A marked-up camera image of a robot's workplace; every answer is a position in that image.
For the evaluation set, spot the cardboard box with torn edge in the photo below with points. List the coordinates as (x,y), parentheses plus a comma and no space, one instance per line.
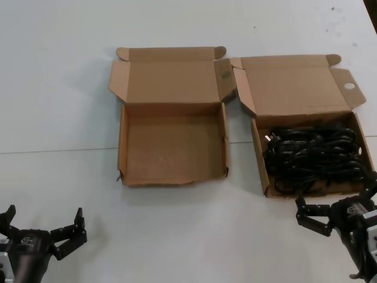
(173,147)

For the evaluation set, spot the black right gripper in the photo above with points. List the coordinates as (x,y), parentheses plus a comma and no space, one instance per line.
(350,215)

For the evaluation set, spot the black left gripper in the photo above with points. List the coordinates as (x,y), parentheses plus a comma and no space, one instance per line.
(29,247)

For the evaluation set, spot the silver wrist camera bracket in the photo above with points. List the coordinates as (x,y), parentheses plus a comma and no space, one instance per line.
(373,241)
(4,265)

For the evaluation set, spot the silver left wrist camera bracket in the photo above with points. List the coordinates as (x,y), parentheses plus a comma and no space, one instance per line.
(4,265)

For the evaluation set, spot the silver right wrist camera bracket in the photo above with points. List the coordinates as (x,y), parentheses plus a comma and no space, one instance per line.
(373,241)

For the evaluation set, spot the cardboard box with round hole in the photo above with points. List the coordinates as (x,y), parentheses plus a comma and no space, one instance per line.
(294,85)

